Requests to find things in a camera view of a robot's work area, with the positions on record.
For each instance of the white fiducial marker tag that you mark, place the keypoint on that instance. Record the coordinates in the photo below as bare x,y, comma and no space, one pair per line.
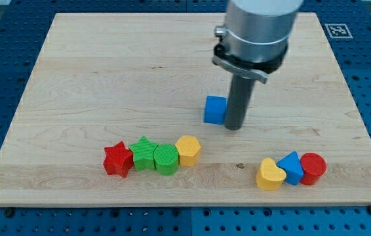
338,31

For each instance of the green star block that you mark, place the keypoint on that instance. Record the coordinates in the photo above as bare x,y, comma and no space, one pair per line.
143,154

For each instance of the red cylinder block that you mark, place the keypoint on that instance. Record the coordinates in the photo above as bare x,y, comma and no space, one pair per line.
313,166

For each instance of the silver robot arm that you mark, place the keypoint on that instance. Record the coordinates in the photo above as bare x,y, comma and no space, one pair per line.
253,38

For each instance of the blue triangle block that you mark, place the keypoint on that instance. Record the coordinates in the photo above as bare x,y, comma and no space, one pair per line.
292,166

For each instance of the red star block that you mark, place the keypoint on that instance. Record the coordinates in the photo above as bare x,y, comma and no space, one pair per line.
118,160

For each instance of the blue cube block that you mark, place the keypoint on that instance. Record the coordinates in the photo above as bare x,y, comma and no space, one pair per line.
215,108

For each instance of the yellow hexagon block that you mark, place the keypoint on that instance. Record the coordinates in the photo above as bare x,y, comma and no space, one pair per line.
189,150

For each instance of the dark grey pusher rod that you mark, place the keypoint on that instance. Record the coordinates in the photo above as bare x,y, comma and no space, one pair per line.
240,93

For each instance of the yellow heart block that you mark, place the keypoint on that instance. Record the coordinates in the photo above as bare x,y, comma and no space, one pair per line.
269,176

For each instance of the wooden board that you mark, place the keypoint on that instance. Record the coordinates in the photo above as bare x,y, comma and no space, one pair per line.
104,78

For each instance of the green cylinder block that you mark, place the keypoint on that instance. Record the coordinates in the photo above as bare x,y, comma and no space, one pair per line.
166,159

